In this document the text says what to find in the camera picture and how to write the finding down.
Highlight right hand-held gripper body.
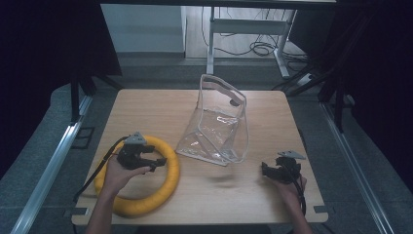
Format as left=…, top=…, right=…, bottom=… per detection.
left=274, top=149, right=307, bottom=185

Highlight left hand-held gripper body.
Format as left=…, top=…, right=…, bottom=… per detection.
left=116, top=131, right=156, bottom=171

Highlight yellow foam ring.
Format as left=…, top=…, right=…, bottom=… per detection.
left=93, top=135, right=181, bottom=218

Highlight clear plastic bag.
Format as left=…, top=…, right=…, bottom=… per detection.
left=174, top=73, right=250, bottom=168

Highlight person's right hand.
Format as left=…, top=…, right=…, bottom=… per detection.
left=271, top=175, right=308, bottom=210

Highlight person's left hand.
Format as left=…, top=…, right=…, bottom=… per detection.
left=100, top=155, right=152, bottom=200

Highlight black metal stand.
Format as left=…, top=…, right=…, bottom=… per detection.
left=69, top=74, right=125, bottom=124
left=271, top=61, right=347, bottom=134

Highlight white power strip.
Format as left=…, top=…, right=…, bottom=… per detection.
left=296, top=72, right=316, bottom=88

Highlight dark curtain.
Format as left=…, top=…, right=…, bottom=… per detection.
left=0, top=0, right=123, bottom=180
left=288, top=0, right=413, bottom=183

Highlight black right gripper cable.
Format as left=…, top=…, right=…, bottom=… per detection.
left=285, top=166, right=308, bottom=217

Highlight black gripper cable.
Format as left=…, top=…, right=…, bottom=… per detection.
left=72, top=136, right=130, bottom=203
left=285, top=166, right=308, bottom=217

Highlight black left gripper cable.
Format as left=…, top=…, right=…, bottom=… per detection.
left=72, top=136, right=130, bottom=203

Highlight aluminium rail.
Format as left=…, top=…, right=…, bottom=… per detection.
left=319, top=97, right=395, bottom=234
left=9, top=95, right=94, bottom=234

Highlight black cables on floor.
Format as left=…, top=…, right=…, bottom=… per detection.
left=201, top=7, right=310, bottom=66

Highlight white metal desk frame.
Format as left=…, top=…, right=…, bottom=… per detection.
left=206, top=6, right=298, bottom=80

